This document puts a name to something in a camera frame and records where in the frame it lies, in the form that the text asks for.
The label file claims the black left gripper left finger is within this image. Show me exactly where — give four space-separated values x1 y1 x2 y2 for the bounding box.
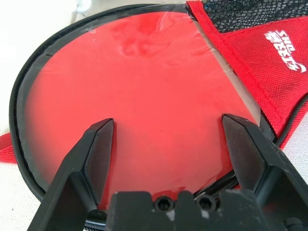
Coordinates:
30 117 115 231

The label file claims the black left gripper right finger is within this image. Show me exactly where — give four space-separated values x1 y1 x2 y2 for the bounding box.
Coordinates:
221 114 308 231

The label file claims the red black paddle case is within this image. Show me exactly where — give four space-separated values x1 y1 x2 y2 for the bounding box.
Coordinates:
0 0 308 224

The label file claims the red ping-pong paddle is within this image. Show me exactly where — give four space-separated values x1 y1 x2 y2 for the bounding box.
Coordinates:
24 12 260 212

